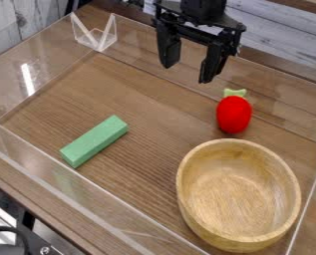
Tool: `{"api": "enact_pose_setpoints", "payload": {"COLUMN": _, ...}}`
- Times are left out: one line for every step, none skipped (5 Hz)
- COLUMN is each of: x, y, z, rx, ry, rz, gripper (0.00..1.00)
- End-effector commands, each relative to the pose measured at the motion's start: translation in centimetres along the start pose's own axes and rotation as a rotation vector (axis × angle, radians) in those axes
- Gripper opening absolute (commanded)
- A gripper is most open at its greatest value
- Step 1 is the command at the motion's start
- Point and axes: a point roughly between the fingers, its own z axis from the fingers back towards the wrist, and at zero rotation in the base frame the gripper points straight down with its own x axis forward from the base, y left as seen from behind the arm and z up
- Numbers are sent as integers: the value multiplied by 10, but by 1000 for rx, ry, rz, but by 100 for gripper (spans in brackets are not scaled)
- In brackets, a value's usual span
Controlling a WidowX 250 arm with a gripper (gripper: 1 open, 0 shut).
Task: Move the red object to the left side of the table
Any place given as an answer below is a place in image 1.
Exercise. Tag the black metal table frame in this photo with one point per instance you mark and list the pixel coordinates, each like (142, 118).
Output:
(38, 245)

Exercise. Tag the red plush strawberry toy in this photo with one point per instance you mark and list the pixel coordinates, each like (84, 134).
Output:
(233, 111)

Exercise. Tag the oval wooden bowl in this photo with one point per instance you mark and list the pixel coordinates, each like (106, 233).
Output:
(238, 194)

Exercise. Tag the clear acrylic tray walls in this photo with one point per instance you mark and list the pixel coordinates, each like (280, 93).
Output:
(139, 162)

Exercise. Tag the clear acrylic corner bracket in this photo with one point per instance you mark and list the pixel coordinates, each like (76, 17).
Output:
(96, 39)

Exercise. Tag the green foam block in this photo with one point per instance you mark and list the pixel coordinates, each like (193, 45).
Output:
(92, 141)

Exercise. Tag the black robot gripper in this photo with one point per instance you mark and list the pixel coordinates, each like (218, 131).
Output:
(201, 21)

